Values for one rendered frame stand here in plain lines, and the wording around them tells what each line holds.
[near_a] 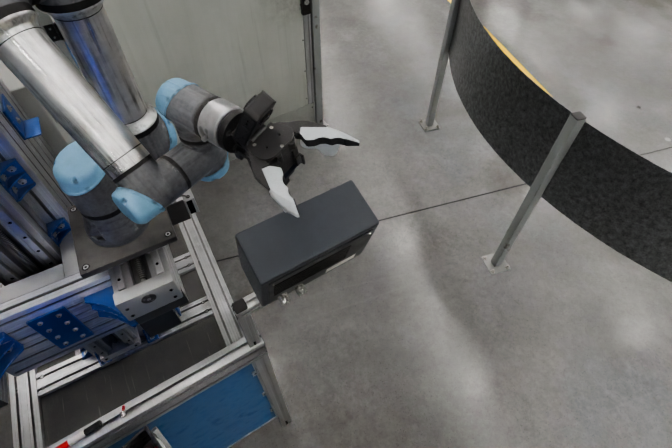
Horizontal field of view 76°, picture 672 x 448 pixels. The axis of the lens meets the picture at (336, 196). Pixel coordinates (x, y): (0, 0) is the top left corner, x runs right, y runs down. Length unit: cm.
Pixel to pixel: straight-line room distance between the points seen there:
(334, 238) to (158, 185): 32
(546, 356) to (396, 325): 66
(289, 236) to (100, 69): 48
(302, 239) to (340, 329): 128
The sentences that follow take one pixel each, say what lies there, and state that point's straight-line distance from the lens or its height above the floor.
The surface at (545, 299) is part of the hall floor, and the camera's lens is 235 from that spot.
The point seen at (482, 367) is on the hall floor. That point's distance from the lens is 211.
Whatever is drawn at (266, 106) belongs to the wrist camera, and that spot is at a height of 154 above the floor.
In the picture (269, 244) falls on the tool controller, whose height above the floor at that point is 124.
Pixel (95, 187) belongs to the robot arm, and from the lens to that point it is 104.
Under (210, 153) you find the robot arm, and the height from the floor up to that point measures 136.
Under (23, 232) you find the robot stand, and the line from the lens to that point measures 125.
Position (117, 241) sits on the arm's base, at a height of 106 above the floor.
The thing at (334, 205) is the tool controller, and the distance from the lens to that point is 85.
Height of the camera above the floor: 192
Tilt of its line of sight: 51 degrees down
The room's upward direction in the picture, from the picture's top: straight up
